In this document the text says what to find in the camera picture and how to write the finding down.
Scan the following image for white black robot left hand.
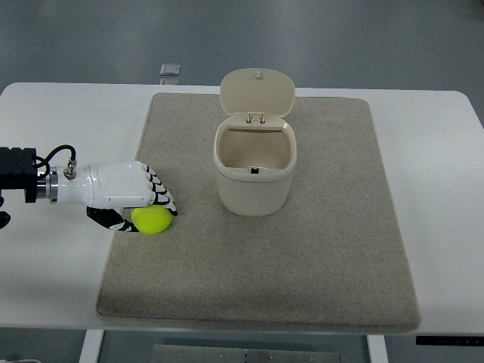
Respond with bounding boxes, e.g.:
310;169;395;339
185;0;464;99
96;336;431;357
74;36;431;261
37;161;178;232

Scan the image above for beige felt mat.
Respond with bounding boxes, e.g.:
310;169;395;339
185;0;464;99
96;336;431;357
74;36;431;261
97;93;420;332

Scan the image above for black table control panel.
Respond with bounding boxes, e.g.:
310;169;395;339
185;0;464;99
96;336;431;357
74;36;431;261
415;335;484;347

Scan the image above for white table leg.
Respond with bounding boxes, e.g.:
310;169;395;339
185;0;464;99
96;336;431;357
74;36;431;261
367;335;389;363
79;330;104;363

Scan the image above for white left table leg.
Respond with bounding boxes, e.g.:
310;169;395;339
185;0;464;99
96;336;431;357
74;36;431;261
79;330;104;363

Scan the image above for cream lidded plastic bin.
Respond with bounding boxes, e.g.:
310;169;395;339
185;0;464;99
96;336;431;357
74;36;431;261
213;68;297;216

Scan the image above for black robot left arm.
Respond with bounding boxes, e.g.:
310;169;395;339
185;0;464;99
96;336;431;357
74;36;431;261
1;147;37;203

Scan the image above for white right table leg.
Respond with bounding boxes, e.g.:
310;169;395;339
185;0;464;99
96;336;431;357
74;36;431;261
367;335;389;363

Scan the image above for clear plastic floor plate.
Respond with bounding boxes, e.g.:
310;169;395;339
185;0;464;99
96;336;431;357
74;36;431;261
160;64;181;76

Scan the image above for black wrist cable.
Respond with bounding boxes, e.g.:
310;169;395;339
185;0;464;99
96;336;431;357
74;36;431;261
33;144;78;178

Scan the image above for yellow tennis ball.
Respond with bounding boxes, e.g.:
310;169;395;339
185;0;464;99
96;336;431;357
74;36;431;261
131;205;172;234

